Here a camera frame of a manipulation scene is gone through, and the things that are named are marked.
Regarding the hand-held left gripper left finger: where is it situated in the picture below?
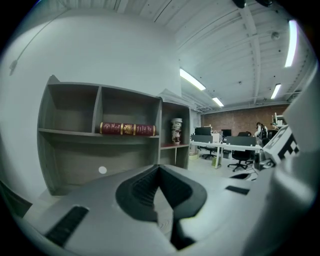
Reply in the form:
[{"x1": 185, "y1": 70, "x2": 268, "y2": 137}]
[{"x1": 23, "y1": 163, "x2": 181, "y2": 256}]

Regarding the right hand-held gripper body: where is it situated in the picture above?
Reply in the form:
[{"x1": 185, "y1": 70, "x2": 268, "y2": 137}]
[{"x1": 239, "y1": 67, "x2": 320, "y2": 256}]

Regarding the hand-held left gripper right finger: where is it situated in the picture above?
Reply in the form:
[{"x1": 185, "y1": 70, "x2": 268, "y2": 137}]
[{"x1": 159, "y1": 164, "x2": 261, "y2": 256}]

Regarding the grey wooden shelf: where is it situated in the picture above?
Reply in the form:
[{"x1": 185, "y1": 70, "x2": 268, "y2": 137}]
[{"x1": 37, "y1": 74, "x2": 191, "y2": 197}]

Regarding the red book with gold bands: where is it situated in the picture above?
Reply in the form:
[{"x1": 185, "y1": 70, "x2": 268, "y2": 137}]
[{"x1": 99, "y1": 121, "x2": 157, "y2": 137}]

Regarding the dark desk partition panel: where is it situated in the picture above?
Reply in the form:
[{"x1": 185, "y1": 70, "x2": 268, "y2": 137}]
[
  {"x1": 191, "y1": 134, "x2": 214, "y2": 144},
  {"x1": 225, "y1": 136, "x2": 257, "y2": 147}
]

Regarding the black office chair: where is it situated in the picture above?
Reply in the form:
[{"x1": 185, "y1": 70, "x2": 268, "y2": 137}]
[
  {"x1": 201, "y1": 145, "x2": 218, "y2": 160},
  {"x1": 226, "y1": 143, "x2": 256, "y2": 173}
]

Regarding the white office desk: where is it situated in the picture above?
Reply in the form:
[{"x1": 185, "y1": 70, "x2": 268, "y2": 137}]
[{"x1": 190, "y1": 140, "x2": 263, "y2": 169}]

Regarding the patterned red and white vase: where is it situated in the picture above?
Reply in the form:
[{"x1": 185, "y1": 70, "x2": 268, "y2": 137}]
[{"x1": 170, "y1": 117, "x2": 184, "y2": 146}]

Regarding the grey wall cable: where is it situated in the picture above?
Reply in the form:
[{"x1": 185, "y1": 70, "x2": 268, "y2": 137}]
[{"x1": 8, "y1": 9, "x2": 66, "y2": 77}]

